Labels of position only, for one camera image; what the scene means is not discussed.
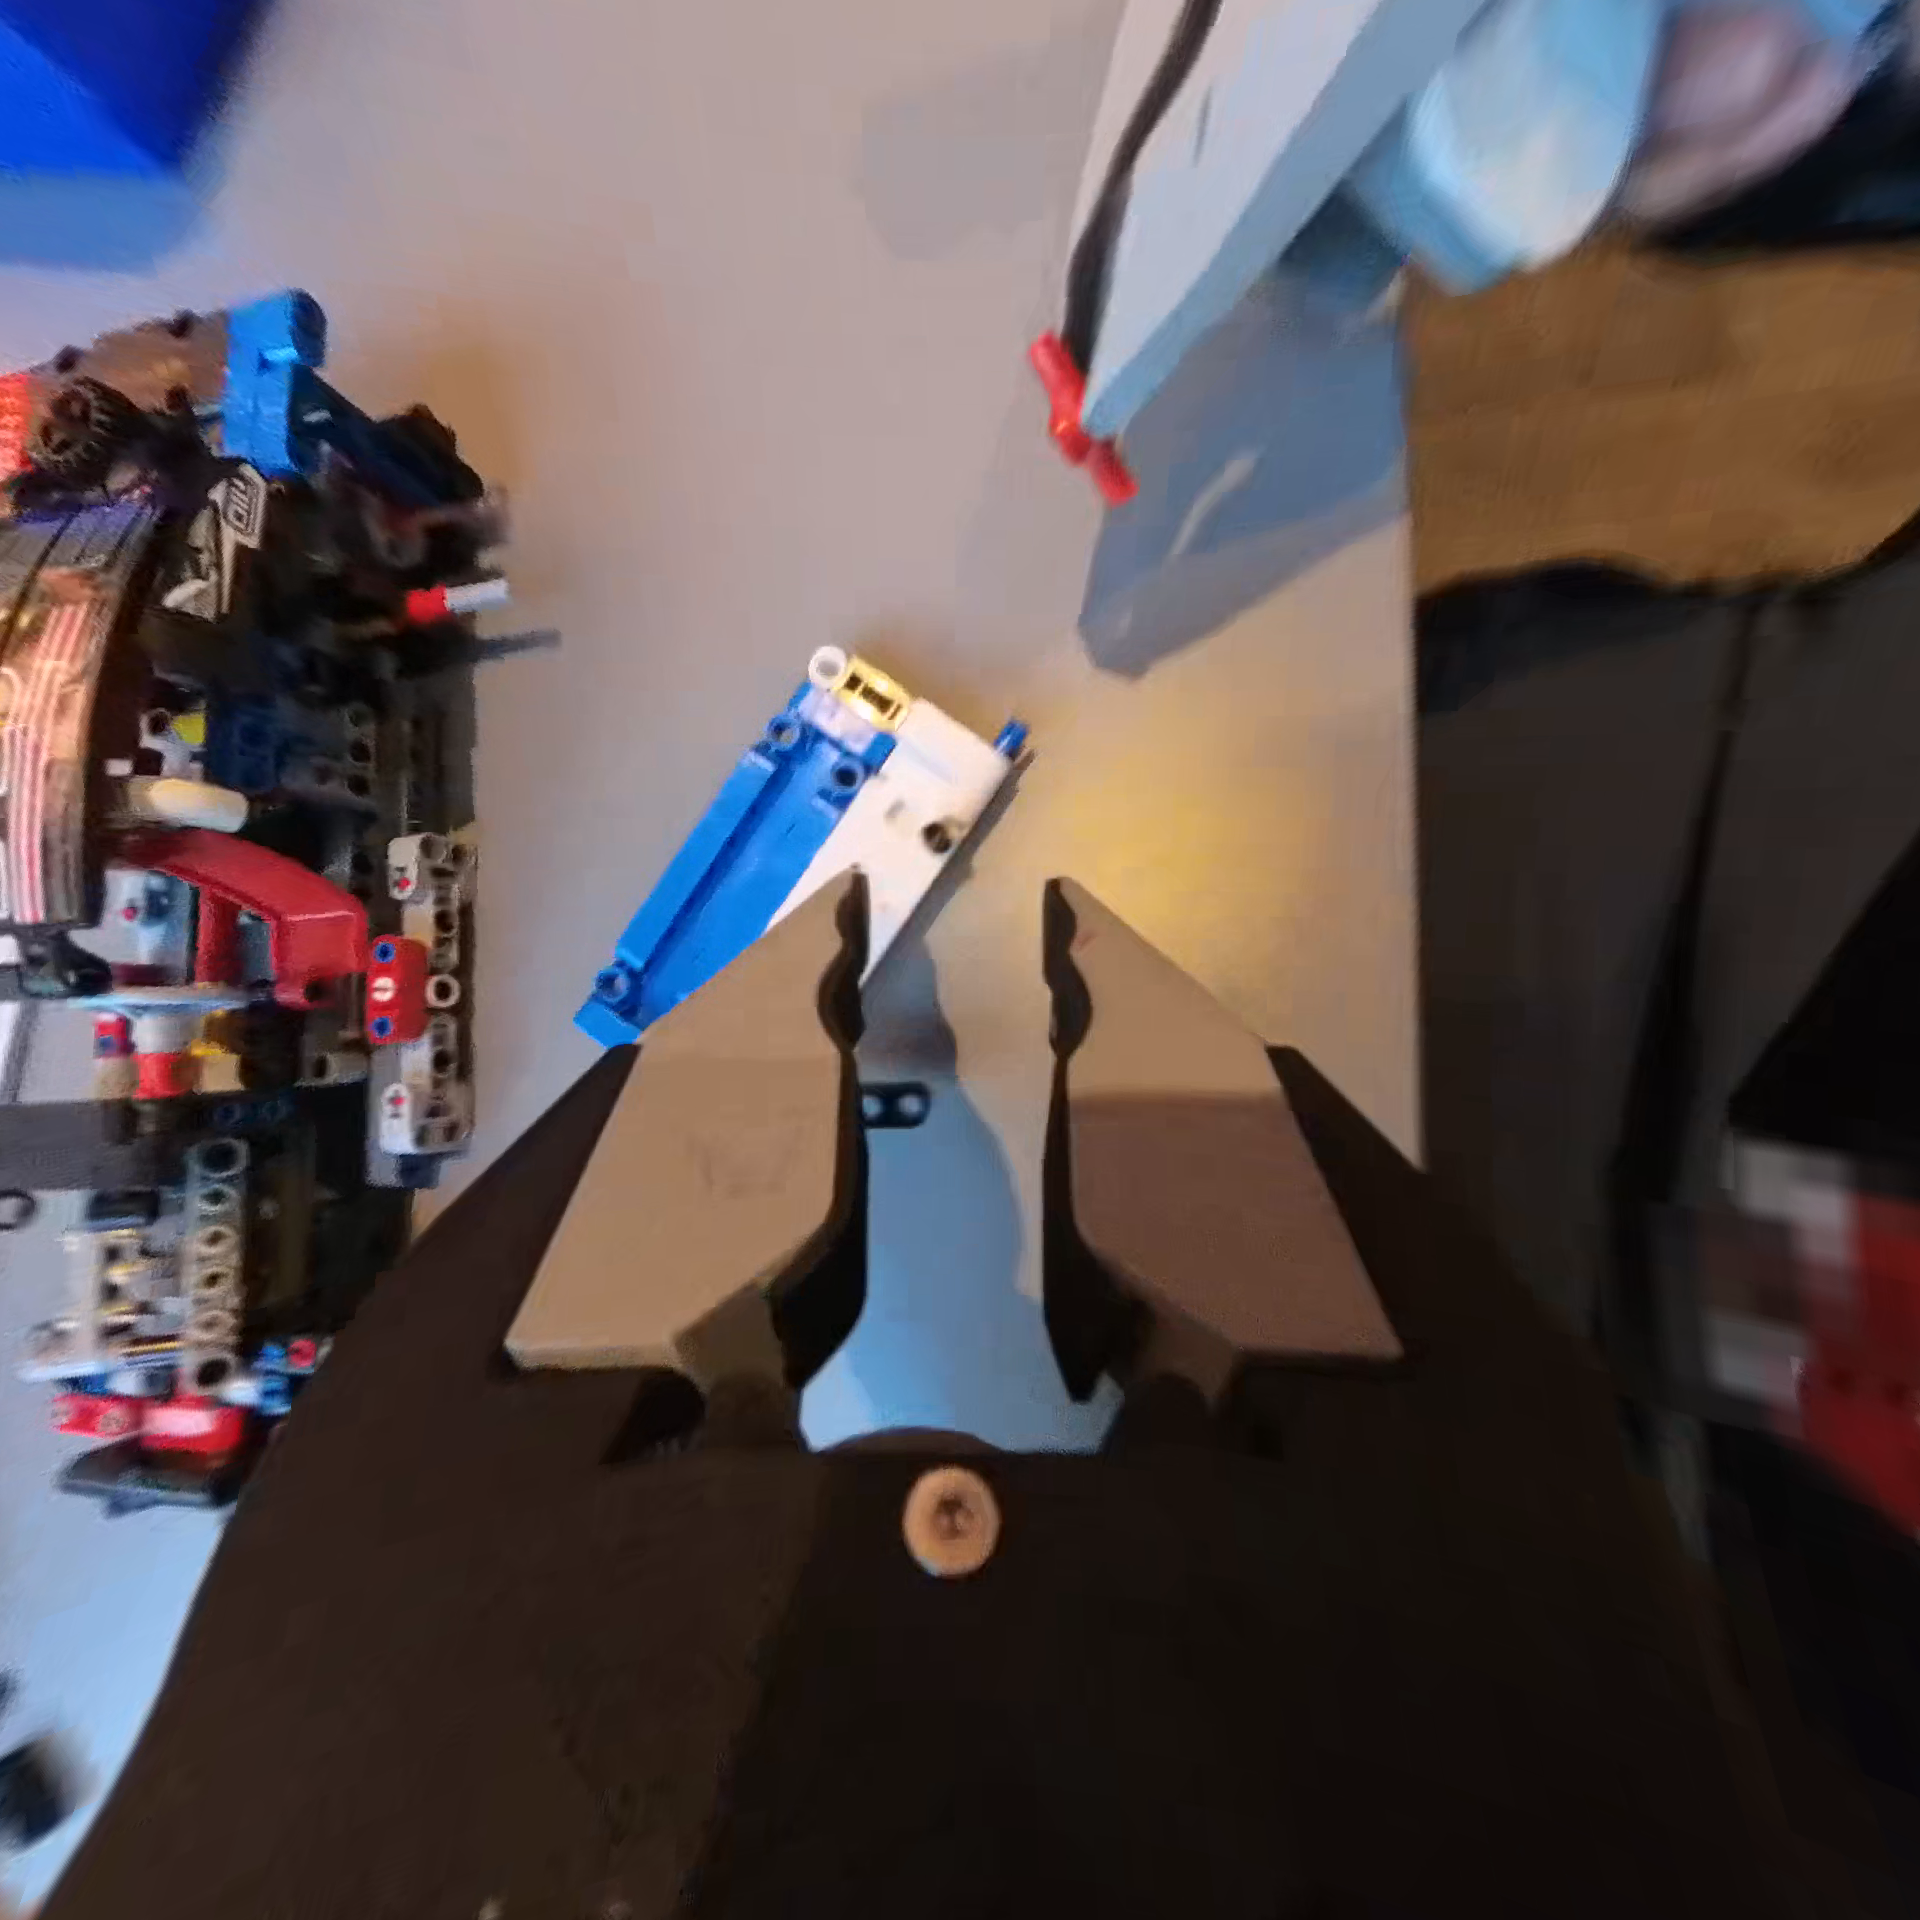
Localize blue white brick assembly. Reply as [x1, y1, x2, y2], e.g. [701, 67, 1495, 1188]
[574, 644, 1037, 1052]

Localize red brick connector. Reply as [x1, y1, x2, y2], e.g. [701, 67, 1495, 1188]
[1027, 329, 1141, 503]

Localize person's right hand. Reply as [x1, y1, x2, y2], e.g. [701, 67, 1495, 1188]
[1634, 0, 1906, 226]

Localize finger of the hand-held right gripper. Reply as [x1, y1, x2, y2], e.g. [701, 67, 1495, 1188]
[1066, 0, 1219, 349]
[1081, 0, 1490, 438]

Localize grey desk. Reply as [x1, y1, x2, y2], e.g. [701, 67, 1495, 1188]
[0, 0, 1428, 1920]

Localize blue storage bin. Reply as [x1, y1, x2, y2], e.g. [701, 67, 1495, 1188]
[0, 0, 279, 272]

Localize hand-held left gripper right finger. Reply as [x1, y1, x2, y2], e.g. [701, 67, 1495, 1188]
[1040, 877, 1409, 1407]

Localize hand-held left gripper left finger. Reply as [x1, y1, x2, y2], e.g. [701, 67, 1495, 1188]
[505, 869, 873, 1395]

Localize toy brick car model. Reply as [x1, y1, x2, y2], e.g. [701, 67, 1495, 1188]
[0, 287, 564, 1516]

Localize person's legs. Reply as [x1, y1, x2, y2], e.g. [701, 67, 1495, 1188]
[1417, 515, 1920, 1920]

